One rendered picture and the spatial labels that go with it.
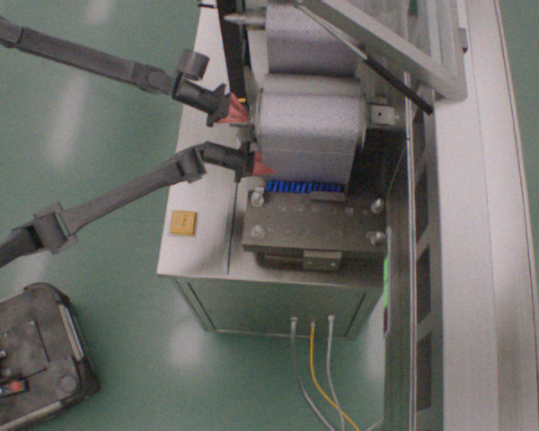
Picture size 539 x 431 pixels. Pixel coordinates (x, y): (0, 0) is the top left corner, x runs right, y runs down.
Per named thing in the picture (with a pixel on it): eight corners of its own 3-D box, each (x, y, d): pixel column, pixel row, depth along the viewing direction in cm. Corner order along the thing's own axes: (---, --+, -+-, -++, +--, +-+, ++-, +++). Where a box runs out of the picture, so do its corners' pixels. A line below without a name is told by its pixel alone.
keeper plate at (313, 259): (303, 262, 163) (304, 249, 153) (338, 264, 162) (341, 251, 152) (302, 270, 162) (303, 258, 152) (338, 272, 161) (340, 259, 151)
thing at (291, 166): (264, 180, 162) (260, 147, 145) (348, 184, 161) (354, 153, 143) (263, 181, 162) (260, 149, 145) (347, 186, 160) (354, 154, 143)
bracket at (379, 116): (369, 109, 140) (370, 104, 138) (393, 109, 139) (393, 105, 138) (369, 126, 138) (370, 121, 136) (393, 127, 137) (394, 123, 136)
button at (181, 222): (173, 212, 171) (172, 208, 169) (196, 214, 171) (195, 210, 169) (170, 233, 169) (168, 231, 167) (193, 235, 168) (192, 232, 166)
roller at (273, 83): (267, 90, 162) (265, 64, 151) (356, 94, 160) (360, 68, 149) (263, 125, 157) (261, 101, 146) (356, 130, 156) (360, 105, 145)
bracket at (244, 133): (243, 161, 178) (235, 105, 149) (264, 162, 177) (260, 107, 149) (242, 175, 176) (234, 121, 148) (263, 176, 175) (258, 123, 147)
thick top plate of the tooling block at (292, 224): (249, 198, 165) (247, 189, 159) (388, 206, 162) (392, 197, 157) (243, 251, 158) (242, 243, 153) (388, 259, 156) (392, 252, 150)
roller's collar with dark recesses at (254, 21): (248, 17, 149) (247, 0, 143) (270, 18, 149) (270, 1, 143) (246, 35, 147) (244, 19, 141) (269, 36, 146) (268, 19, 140)
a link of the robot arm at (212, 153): (200, 160, 145) (206, 138, 145) (193, 160, 151) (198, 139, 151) (225, 167, 148) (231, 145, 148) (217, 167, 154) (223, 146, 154)
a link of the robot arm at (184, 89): (165, 98, 137) (172, 97, 132) (175, 71, 137) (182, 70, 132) (190, 108, 141) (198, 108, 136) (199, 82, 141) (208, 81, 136)
